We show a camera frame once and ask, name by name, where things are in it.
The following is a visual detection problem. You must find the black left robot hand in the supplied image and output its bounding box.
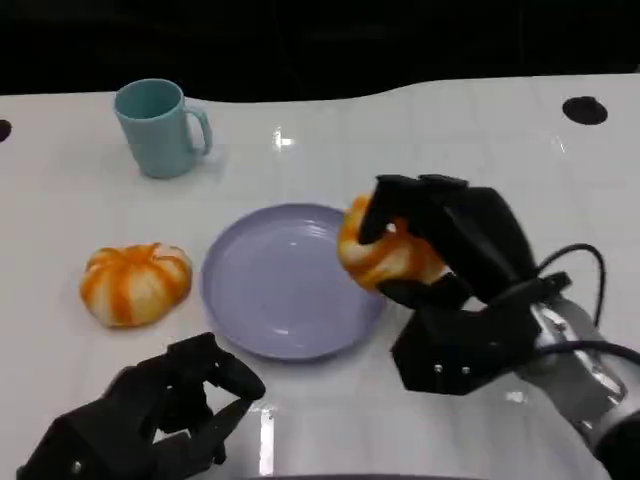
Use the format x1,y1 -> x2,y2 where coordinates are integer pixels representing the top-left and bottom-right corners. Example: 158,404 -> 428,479
16,332 -> 266,480

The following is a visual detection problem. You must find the pale green mug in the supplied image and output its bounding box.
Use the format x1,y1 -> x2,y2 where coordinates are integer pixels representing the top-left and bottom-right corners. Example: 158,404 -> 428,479
113,78 -> 214,180

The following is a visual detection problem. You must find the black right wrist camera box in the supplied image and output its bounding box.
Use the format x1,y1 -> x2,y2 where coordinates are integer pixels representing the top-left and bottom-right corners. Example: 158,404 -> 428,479
391,304 -> 540,397

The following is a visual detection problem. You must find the orange white toy bread roll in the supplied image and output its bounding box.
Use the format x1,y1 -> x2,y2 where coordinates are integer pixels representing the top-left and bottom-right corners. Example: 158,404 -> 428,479
80,242 -> 194,329
337,192 -> 451,291

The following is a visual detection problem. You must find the lilac plate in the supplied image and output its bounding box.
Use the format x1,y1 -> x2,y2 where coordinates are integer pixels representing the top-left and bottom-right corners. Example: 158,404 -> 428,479
201,202 -> 396,362

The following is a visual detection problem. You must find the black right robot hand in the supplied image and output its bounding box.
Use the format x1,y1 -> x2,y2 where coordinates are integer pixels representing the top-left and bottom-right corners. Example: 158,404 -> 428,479
359,173 -> 539,312

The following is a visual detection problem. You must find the black looping arm cable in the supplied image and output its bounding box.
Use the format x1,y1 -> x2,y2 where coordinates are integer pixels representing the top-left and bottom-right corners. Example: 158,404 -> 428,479
534,243 -> 606,326

